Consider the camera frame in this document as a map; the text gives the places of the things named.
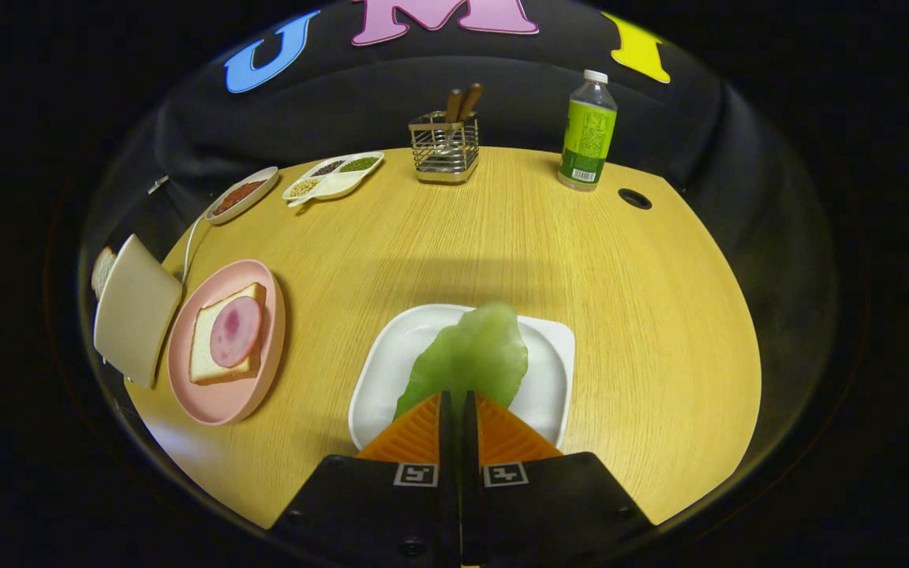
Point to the dark beans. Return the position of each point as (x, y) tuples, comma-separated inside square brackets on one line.
[(327, 167)]

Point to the white divided dish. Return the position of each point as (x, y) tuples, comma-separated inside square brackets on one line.
[(336, 186)]

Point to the pink round plate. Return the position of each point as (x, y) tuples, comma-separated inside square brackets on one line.
[(218, 402)]

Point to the brown meat steak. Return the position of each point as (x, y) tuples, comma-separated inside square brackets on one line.
[(240, 196)]

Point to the white square plate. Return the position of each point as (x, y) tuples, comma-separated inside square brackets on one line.
[(391, 355)]

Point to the green beans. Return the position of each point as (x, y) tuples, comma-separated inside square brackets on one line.
[(360, 164)]

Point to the yellow beans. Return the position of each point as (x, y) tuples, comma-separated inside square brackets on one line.
[(304, 188)]

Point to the white bread slice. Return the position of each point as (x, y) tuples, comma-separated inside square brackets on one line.
[(202, 355)]

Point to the beige round plate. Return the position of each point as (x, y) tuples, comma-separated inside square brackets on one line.
[(263, 178)]

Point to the silver cloth clip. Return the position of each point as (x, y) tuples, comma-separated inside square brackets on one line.
[(158, 184)]

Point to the toasted bread slice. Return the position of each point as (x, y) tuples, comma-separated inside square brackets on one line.
[(102, 272)]

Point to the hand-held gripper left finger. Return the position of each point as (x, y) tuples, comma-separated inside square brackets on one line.
[(447, 473)]

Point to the green label bottle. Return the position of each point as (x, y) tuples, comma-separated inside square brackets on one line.
[(585, 134)]

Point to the black backdrop cloth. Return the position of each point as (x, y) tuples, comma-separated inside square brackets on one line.
[(518, 87)]

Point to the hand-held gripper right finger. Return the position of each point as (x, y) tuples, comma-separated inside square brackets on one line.
[(469, 473)]

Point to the cream toaster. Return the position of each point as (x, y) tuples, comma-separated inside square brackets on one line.
[(135, 312)]

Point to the pink ham slice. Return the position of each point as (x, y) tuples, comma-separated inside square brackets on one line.
[(235, 331)]

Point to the green lettuce leaf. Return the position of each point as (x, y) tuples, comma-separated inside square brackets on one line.
[(470, 355)]

